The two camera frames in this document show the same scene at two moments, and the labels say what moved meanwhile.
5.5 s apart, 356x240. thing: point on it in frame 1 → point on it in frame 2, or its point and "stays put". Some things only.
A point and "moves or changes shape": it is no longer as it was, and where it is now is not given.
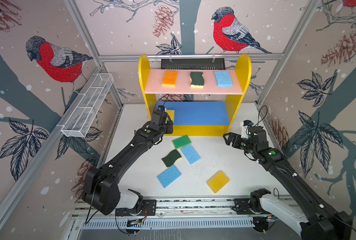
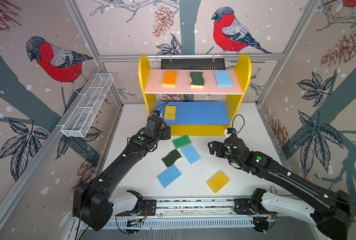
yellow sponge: x=171 y=114 moves or changes shape
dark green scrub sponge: x=170 y=159 stays put
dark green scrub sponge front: x=197 y=80 stays put
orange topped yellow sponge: x=170 y=78 stays put
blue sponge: x=223 y=79 stays put
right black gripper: x=236 y=138 → x=219 y=147
